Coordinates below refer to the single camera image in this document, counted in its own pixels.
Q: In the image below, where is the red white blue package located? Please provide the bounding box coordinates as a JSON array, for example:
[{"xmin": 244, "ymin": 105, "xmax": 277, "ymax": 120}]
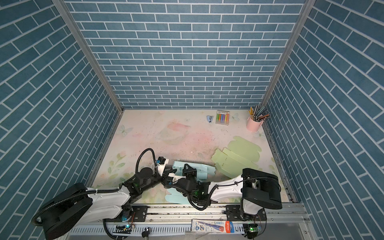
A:
[{"xmin": 192, "ymin": 219, "xmax": 235, "ymax": 234}]

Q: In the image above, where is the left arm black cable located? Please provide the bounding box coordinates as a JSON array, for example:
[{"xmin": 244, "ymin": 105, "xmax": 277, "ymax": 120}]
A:
[{"xmin": 134, "ymin": 147, "xmax": 158, "ymax": 175}]

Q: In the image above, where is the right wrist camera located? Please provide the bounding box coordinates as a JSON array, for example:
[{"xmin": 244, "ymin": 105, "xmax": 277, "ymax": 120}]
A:
[{"xmin": 165, "ymin": 176, "xmax": 186, "ymax": 186}]

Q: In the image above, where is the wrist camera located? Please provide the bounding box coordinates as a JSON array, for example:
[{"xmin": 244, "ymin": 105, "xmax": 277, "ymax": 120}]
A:
[
  {"xmin": 156, "ymin": 157, "xmax": 169, "ymax": 176},
  {"xmin": 165, "ymin": 176, "xmax": 186, "ymax": 186}
]

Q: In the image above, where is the coloured marker pack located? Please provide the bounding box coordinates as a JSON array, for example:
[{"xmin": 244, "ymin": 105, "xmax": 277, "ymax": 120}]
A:
[{"xmin": 216, "ymin": 110, "xmax": 230, "ymax": 126}]

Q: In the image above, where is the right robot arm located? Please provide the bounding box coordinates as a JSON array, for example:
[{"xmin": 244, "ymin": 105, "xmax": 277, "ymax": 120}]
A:
[{"xmin": 163, "ymin": 164, "xmax": 283, "ymax": 215}]

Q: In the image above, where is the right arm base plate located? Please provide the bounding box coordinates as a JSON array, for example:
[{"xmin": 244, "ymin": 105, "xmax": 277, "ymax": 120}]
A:
[{"xmin": 224, "ymin": 204, "xmax": 267, "ymax": 222}]

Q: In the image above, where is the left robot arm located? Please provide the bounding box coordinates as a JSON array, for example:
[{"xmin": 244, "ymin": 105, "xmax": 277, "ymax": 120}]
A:
[{"xmin": 31, "ymin": 167, "xmax": 176, "ymax": 240}]

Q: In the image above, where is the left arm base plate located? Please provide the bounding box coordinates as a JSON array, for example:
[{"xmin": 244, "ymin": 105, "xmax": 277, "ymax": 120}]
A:
[{"xmin": 119, "ymin": 205, "xmax": 148, "ymax": 223}]

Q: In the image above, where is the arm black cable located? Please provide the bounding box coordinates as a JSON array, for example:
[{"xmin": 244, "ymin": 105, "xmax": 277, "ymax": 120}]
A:
[
  {"xmin": 134, "ymin": 147, "xmax": 158, "ymax": 175},
  {"xmin": 163, "ymin": 182, "xmax": 217, "ymax": 211}
]

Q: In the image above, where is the light green paper box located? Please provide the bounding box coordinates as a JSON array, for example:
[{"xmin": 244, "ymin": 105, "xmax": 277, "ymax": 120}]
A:
[{"xmin": 211, "ymin": 136, "xmax": 263, "ymax": 179}]

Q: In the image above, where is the pink pencil cup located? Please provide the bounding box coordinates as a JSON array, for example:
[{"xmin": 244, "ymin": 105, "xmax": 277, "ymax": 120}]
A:
[{"xmin": 246, "ymin": 117, "xmax": 264, "ymax": 132}]

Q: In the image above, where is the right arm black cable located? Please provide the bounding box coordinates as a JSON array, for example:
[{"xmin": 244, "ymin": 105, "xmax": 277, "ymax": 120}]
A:
[{"xmin": 163, "ymin": 182, "xmax": 217, "ymax": 211}]

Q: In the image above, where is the light blue paper box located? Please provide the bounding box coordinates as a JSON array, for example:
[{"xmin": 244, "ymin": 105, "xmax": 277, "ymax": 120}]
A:
[{"xmin": 162, "ymin": 161, "xmax": 216, "ymax": 208}]

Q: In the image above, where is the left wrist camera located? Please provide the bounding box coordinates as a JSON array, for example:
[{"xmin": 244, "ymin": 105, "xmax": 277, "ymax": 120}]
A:
[{"xmin": 156, "ymin": 157, "xmax": 169, "ymax": 176}]

